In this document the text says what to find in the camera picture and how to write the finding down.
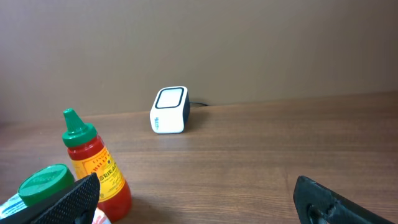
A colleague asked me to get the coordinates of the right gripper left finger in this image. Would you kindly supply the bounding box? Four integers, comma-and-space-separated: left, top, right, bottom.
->
1, 173, 100, 224

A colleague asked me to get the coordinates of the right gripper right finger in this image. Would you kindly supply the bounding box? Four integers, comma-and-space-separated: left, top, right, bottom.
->
293, 175, 392, 224

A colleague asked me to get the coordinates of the small red candy box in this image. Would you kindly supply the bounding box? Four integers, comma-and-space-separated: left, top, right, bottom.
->
91, 208, 111, 224

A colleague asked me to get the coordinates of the green lid white jar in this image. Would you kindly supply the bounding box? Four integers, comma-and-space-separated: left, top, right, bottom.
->
17, 164, 75, 207

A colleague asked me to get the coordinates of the red sriracha bottle green cap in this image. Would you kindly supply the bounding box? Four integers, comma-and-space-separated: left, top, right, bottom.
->
62, 108, 132, 222

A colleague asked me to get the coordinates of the teal white tissue packet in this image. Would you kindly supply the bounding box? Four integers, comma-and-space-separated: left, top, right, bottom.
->
0, 194, 27, 220

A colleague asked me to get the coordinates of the white barcode scanner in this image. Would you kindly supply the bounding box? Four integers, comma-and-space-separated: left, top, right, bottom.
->
150, 86, 190, 134

